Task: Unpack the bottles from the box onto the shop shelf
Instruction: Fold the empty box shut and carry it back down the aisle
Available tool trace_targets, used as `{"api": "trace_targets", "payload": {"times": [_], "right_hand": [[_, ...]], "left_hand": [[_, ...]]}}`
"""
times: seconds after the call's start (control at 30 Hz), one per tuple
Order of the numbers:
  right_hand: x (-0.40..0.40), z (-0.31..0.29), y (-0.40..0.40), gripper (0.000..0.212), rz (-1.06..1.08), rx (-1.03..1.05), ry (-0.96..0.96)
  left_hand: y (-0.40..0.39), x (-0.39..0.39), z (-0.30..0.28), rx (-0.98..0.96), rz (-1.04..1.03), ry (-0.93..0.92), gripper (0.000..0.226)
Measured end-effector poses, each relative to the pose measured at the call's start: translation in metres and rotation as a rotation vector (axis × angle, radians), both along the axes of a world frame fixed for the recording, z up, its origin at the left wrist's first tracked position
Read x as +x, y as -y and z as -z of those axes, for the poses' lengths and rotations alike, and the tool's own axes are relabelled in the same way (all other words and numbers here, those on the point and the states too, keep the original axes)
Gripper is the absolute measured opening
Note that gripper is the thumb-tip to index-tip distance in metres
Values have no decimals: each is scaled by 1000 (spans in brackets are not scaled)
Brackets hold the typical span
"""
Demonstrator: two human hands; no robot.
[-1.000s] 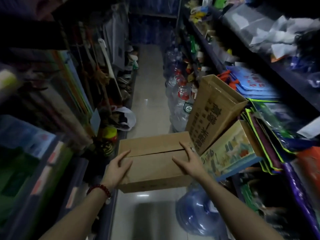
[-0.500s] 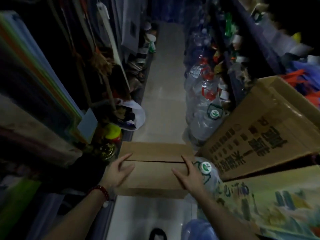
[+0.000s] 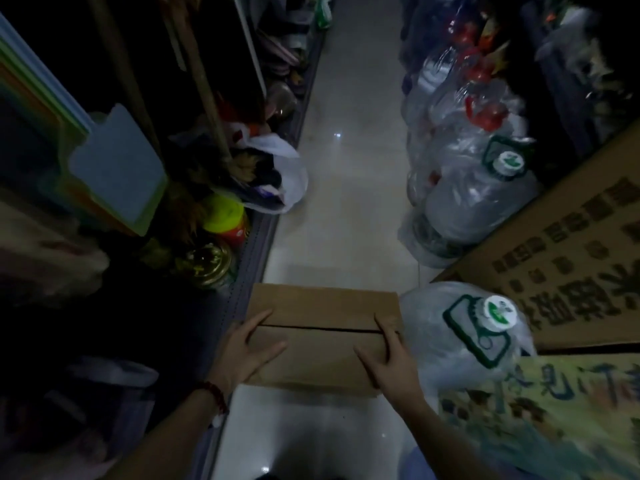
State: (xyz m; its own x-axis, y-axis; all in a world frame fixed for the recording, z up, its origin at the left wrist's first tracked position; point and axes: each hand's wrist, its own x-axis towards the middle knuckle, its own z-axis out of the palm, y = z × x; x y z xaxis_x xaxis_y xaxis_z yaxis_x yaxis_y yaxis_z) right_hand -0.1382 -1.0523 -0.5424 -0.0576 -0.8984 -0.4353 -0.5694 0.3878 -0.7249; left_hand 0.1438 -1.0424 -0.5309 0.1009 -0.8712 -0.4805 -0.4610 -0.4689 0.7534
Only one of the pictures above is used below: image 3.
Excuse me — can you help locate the person's left hand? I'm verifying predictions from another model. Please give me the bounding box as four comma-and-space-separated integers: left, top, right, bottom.
207, 309, 289, 401

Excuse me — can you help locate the person's right hand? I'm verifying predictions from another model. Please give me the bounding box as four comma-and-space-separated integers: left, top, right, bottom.
353, 314, 425, 413

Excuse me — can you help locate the small brown cardboard box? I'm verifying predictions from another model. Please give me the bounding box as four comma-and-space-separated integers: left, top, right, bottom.
244, 283, 404, 398

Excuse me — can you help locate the person's right forearm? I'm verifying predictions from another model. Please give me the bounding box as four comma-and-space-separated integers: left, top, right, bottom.
394, 392, 503, 480

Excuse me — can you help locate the person's left forearm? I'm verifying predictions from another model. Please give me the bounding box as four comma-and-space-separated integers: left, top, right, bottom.
102, 390, 227, 480

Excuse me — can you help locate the bagged green cap water jug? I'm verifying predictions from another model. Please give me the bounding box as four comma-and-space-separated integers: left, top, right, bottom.
398, 135, 545, 269
399, 281, 539, 398

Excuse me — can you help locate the grey metal shelf unit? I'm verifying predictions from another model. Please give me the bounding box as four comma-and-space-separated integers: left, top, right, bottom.
187, 25, 332, 480

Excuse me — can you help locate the yellow lid jar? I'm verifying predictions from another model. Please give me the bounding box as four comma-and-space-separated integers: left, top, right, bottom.
202, 193, 250, 247

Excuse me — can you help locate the clear plastic container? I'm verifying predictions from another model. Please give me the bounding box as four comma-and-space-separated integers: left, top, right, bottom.
0, 356, 162, 480

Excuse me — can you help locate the colourful printed carton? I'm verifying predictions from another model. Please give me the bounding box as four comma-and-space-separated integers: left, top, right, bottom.
437, 352, 640, 480

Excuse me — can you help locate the white plastic bag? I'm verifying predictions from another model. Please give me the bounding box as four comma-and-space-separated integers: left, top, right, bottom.
226, 122, 309, 216

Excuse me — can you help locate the large printed cardboard box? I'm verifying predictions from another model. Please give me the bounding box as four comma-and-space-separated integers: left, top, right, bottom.
434, 120, 640, 351

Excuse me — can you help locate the translucent plastic bag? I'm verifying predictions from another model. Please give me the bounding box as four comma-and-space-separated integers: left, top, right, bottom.
0, 192, 112, 308

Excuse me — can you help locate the stack of coloured plastic boards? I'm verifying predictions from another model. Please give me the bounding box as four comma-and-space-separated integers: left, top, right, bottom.
0, 14, 169, 238

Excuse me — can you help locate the row of red cap jugs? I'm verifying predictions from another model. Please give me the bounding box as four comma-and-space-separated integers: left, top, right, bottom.
400, 0, 531, 205

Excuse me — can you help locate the red bead bracelet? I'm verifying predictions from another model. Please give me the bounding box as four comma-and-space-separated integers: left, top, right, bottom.
197, 380, 231, 416

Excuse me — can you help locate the wooden broom handle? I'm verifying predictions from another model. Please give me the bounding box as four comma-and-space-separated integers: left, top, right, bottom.
159, 0, 237, 168
84, 0, 163, 153

